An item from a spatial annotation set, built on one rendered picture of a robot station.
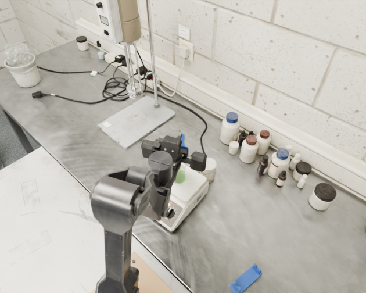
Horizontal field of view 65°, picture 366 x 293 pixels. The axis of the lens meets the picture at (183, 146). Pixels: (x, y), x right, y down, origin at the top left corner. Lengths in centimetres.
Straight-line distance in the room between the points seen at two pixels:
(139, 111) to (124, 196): 92
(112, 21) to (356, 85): 77
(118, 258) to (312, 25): 83
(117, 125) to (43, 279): 65
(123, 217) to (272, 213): 67
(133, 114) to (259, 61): 59
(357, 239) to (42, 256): 98
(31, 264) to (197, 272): 49
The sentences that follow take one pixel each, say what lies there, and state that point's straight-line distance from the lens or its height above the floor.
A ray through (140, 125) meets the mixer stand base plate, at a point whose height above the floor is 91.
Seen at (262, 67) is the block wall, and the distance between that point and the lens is 114.
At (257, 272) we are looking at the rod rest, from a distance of 93.
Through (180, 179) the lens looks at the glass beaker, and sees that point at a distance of 94.
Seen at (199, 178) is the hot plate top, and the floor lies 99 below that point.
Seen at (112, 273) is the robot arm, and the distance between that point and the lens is 61.
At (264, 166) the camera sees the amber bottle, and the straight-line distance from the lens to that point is 109.
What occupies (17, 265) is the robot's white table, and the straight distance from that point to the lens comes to 105.
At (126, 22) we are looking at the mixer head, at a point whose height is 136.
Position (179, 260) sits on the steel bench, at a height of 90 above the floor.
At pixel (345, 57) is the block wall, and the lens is 100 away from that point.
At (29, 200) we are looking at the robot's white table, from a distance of 116.
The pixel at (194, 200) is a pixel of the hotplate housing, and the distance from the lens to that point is 96.
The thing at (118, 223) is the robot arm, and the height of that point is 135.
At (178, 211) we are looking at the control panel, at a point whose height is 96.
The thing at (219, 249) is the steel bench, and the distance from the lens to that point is 95.
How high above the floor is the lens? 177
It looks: 47 degrees down
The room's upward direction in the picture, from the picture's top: straight up
